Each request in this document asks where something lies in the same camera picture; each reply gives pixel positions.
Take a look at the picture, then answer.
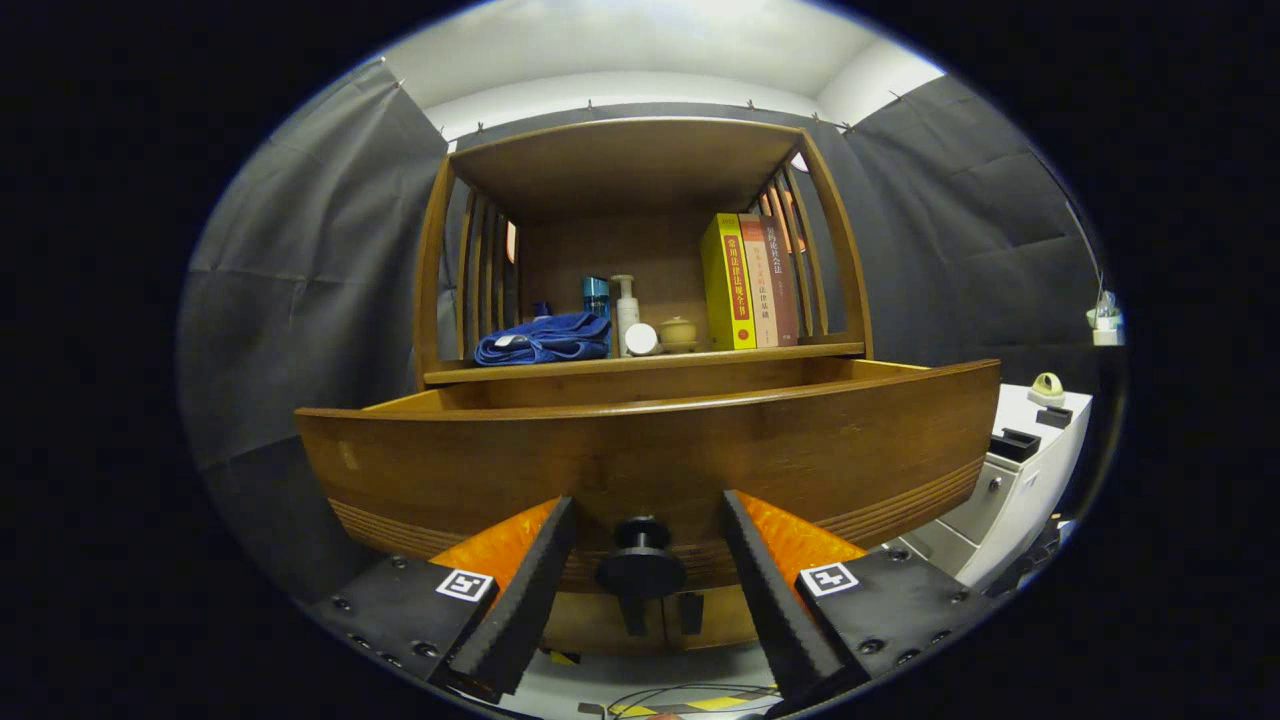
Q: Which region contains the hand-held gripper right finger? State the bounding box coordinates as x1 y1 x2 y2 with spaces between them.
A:
722 490 1006 701

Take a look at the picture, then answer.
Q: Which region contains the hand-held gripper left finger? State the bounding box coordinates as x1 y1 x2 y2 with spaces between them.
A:
305 495 578 704

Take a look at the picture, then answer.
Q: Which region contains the black drawer knob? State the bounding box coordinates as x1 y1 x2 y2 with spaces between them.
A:
597 516 688 601

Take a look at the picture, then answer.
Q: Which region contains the wooden drawer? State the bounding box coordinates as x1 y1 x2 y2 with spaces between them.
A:
293 358 1001 593

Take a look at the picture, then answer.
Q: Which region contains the wooden cabinet door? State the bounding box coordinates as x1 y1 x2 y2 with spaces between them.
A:
545 588 666 656
665 588 761 653

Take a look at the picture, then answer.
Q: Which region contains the white side cabinet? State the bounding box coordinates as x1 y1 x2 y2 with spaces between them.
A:
885 383 1094 591

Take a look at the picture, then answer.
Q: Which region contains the wooden countertop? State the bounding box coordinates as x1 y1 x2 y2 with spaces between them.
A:
423 343 866 386

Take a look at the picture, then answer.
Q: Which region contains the wooden cabinet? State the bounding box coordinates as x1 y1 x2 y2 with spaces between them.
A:
413 117 874 656

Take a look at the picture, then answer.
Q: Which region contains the blue folded towel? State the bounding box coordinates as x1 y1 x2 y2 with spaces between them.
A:
474 311 612 366

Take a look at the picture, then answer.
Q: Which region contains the white pump bottle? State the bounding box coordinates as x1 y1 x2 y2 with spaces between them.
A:
611 275 642 358

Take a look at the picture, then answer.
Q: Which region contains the brown book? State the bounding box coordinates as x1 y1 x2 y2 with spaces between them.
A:
762 218 801 347

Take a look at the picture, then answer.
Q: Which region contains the orange and white book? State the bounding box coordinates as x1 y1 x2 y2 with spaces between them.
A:
738 213 781 349

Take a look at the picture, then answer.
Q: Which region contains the thick yellow book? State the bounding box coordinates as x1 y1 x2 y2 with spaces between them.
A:
700 213 758 352

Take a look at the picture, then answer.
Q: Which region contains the small white shelf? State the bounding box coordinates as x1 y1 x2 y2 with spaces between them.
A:
1087 292 1126 347

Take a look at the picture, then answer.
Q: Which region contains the black floor cable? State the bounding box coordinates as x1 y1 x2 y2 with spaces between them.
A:
600 682 783 717

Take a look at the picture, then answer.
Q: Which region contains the thin hanging cable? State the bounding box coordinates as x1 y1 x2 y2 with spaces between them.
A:
1063 200 1109 299

